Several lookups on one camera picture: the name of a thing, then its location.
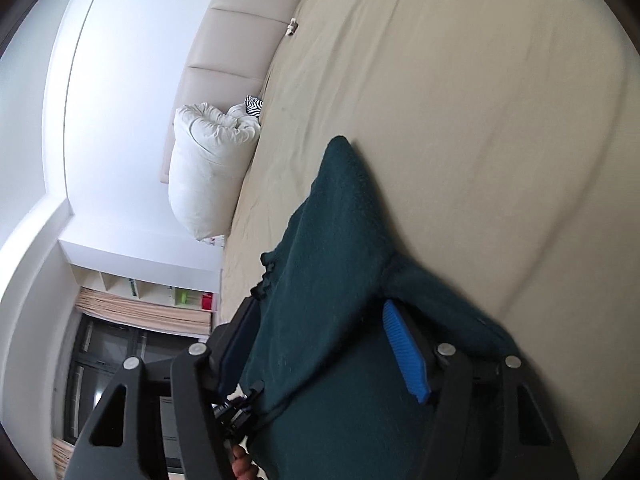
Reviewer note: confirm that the dark window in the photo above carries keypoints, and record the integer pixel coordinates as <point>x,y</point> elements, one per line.
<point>119,413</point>

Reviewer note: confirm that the beige striped curtain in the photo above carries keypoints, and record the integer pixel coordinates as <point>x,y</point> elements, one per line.
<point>140,314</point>

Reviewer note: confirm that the white wall shelf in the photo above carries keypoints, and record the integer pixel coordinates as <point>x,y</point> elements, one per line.
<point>130,288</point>

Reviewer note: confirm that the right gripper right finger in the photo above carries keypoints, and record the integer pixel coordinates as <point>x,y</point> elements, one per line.
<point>491,415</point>

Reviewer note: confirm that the small white object on bed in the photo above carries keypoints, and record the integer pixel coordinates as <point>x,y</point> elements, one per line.
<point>292,27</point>

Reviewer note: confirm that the dark green knitted sweater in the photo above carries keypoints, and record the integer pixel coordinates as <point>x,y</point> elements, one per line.
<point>334,404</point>

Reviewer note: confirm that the red box on shelf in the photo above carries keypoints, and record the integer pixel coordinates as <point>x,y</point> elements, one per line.
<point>207,301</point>

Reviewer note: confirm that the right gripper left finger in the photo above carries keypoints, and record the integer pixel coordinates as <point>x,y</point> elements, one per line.
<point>183,412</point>

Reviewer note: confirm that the left hand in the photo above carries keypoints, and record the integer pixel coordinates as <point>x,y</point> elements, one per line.
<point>242,464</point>

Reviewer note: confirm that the white pillow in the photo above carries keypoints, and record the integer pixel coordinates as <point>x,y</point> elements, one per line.
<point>210,158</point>

